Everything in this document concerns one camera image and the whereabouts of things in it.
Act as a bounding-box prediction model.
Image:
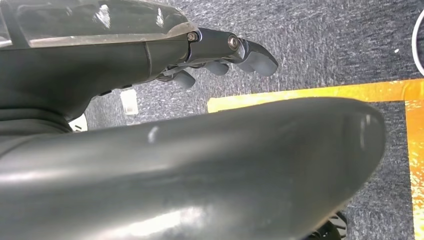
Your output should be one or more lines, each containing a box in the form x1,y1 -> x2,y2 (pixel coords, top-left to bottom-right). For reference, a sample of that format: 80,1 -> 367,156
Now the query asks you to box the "silver floor socket lid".
119,88 -> 139,116

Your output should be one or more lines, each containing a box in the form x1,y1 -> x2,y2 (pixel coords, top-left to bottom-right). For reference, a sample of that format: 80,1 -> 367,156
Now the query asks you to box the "wide yellow floor tape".
206,78 -> 424,240

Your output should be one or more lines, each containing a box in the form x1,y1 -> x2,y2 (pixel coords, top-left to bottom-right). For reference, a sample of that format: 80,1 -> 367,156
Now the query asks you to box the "white floor cable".
411,9 -> 424,76

